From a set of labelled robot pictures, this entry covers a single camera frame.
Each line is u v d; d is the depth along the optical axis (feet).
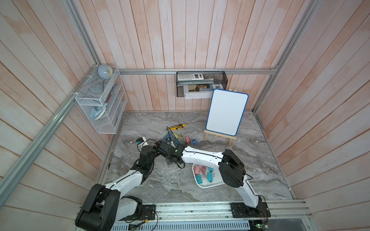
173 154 2.08
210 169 1.85
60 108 2.05
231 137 3.13
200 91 3.04
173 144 2.56
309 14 2.30
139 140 2.50
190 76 2.96
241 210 2.39
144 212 2.38
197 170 2.79
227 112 2.82
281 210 2.47
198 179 2.74
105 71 2.62
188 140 3.25
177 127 3.53
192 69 3.13
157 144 2.61
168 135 3.42
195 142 3.22
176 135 3.32
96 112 2.65
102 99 2.49
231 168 1.61
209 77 2.97
